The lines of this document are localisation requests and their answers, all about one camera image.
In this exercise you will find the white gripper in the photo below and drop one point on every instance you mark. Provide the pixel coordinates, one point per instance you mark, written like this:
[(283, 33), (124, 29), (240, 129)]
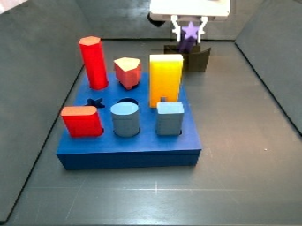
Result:
[(182, 9)]

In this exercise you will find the purple star prism rod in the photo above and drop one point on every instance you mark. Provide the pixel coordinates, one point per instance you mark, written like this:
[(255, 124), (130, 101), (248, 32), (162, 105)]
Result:
[(188, 42)]

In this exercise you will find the yellow arch block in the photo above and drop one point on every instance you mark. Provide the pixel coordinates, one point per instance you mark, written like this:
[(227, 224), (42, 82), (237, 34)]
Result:
[(166, 69)]

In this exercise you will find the red pentagon block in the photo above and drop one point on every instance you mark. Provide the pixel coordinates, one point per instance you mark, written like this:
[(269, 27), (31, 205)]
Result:
[(129, 71)]

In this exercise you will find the tall red hexagonal prism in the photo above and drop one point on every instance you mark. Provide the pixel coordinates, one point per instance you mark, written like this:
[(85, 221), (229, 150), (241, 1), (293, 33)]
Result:
[(94, 59)]

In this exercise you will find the blue square block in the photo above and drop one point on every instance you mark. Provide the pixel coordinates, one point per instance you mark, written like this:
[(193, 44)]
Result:
[(169, 118)]

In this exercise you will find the blue cylinder block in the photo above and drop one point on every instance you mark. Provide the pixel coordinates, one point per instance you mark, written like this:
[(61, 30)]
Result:
[(125, 113)]

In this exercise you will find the blue shape sorter base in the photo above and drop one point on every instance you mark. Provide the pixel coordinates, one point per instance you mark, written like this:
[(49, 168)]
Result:
[(144, 150)]

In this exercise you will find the red rounded block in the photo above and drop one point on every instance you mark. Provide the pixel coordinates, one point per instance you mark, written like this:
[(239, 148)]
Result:
[(82, 121)]

